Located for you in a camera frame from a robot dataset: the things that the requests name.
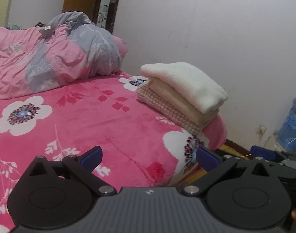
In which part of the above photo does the cream fleece sweater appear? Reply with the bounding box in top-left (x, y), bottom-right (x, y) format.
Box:
top-left (140, 62), bottom-right (228, 114)

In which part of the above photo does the pink floral bed blanket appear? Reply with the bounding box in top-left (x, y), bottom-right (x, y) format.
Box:
top-left (0, 73), bottom-right (226, 232)

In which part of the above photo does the blue plastic bag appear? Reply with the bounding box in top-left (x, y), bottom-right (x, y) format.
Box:
top-left (277, 98), bottom-right (296, 154)

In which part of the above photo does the folded beige garment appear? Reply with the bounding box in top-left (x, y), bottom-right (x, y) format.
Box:
top-left (148, 78), bottom-right (219, 126)

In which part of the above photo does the pink grey floral duvet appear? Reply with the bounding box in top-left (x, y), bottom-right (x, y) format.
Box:
top-left (0, 12), bottom-right (127, 100)

